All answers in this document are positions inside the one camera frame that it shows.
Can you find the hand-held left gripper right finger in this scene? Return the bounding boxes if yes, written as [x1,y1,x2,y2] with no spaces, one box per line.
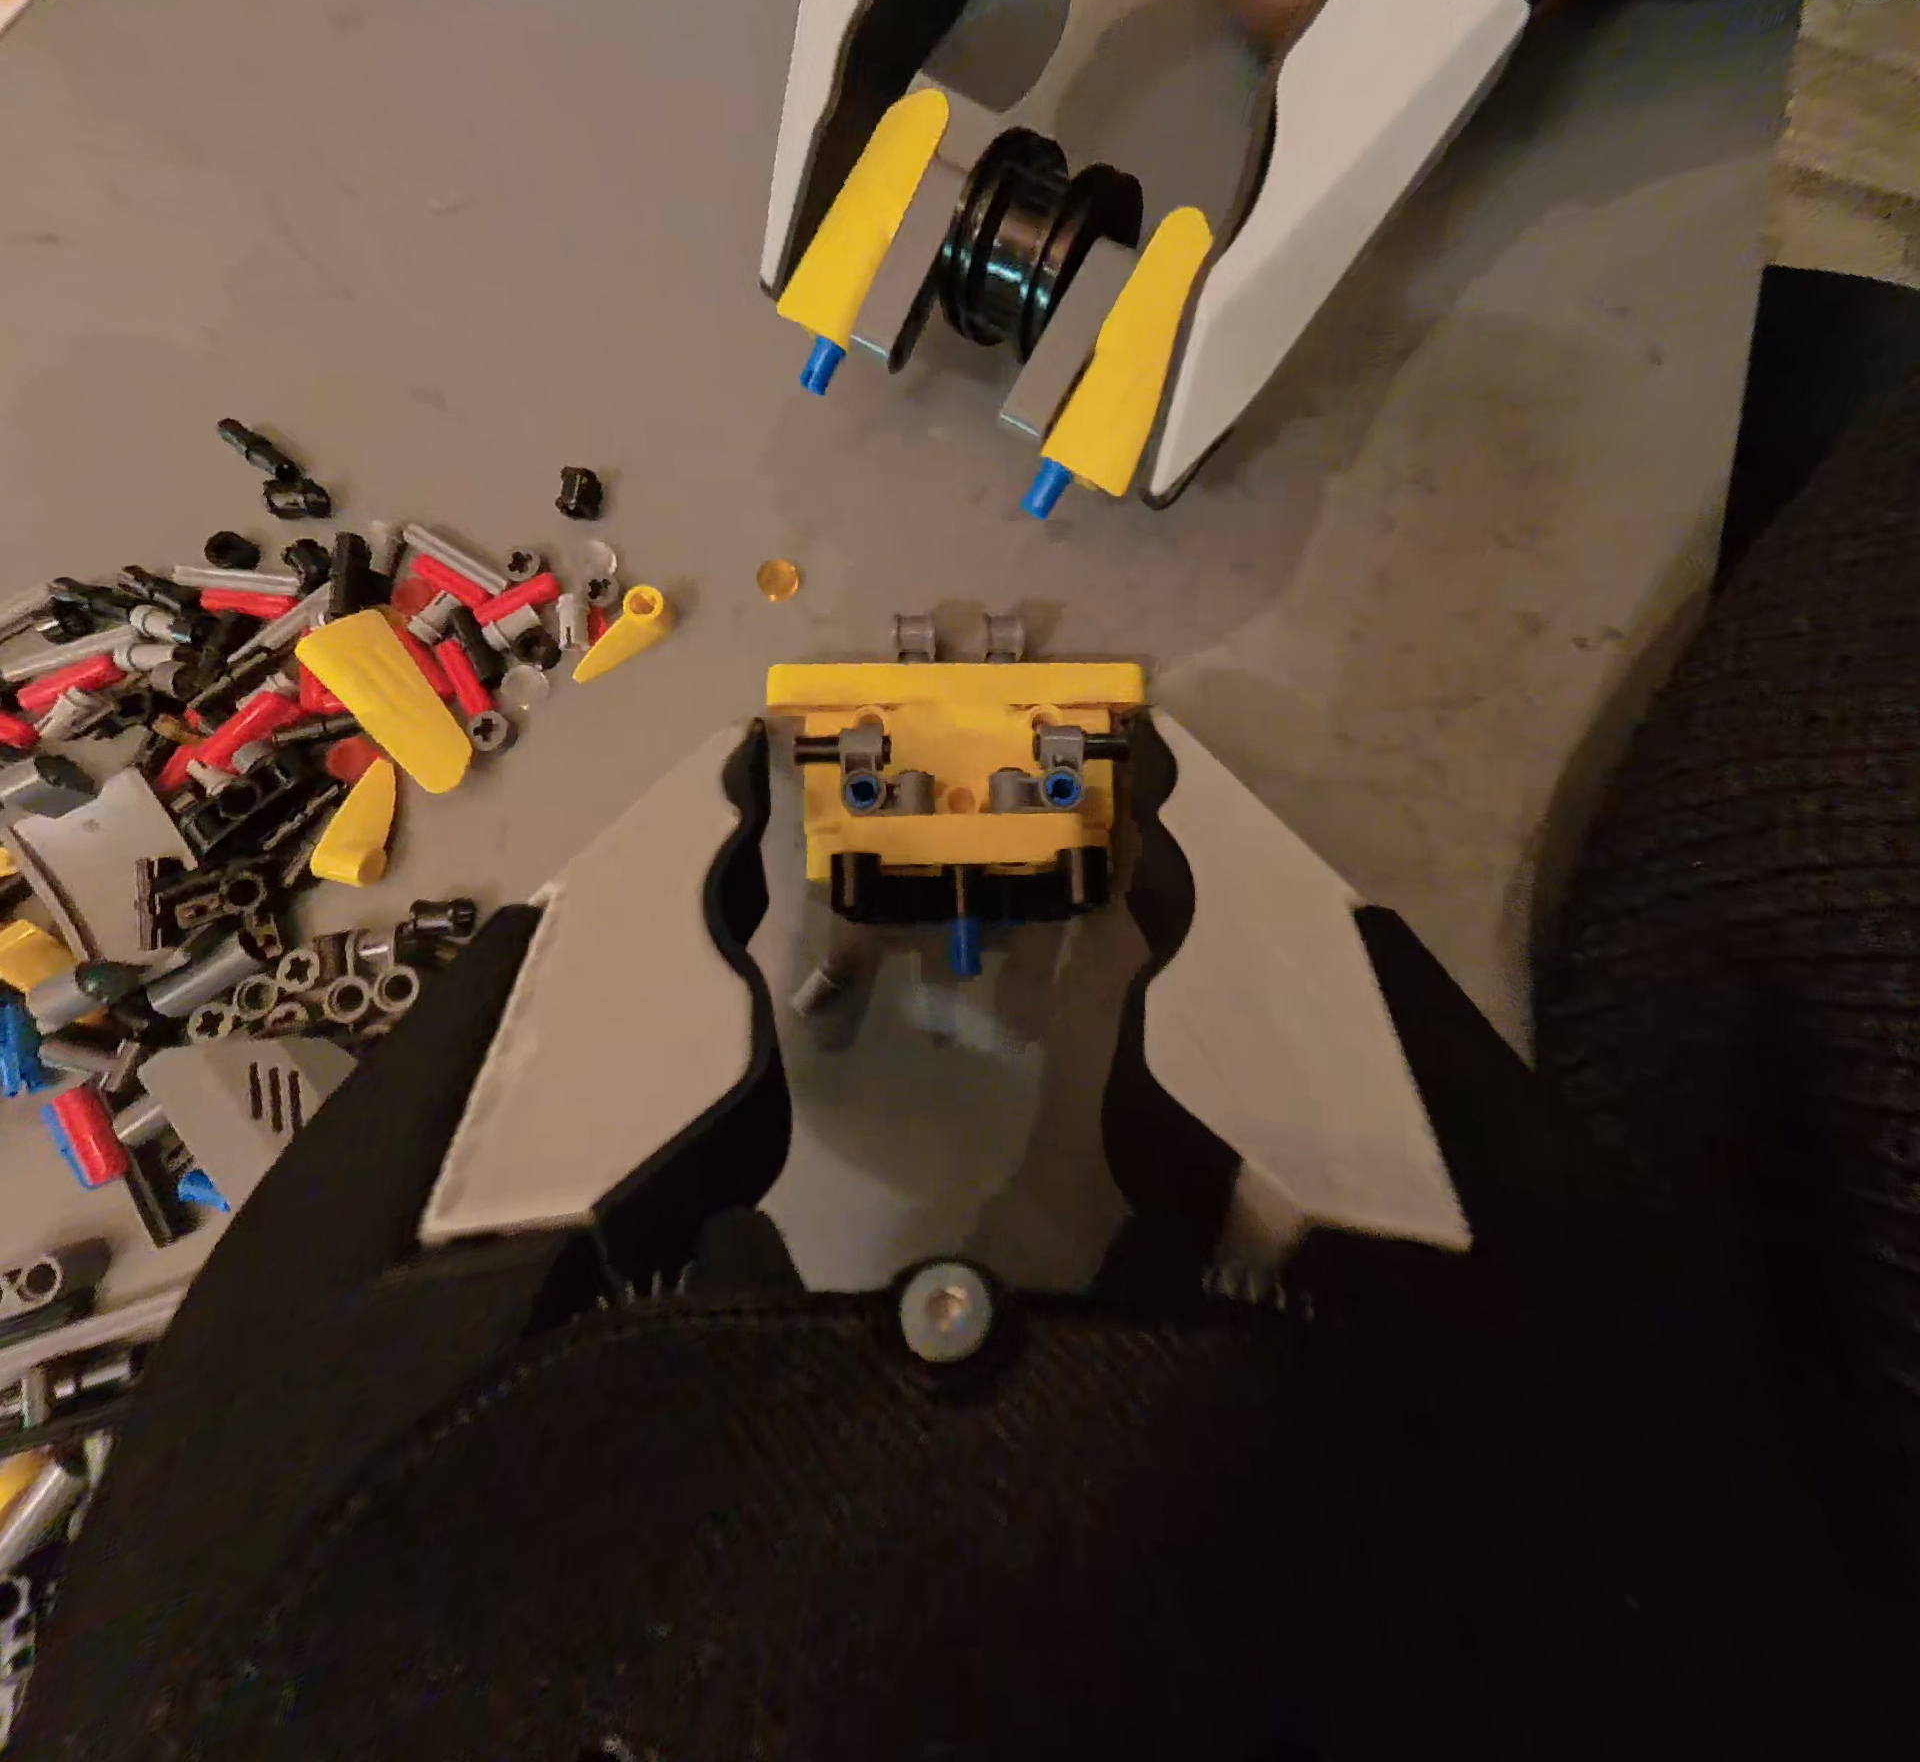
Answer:
[1099,713,1477,1292]

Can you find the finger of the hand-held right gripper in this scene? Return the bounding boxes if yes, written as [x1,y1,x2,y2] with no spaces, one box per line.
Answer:
[757,0,993,303]
[1140,0,1579,508]

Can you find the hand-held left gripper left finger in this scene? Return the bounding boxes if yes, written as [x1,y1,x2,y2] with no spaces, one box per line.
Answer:
[415,719,794,1285]

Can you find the black wheel assembly yellow panels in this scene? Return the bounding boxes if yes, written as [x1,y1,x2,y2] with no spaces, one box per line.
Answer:
[775,89,1214,522]

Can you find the yellow toy brick frame assembly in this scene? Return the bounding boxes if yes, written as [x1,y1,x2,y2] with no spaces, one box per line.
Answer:
[764,607,1150,976]

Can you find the person's right forearm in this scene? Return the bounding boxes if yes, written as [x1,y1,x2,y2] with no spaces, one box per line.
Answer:
[1532,0,1920,1511]

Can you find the pile of toy brick parts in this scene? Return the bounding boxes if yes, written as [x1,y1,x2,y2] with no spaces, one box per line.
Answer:
[0,419,679,1690]

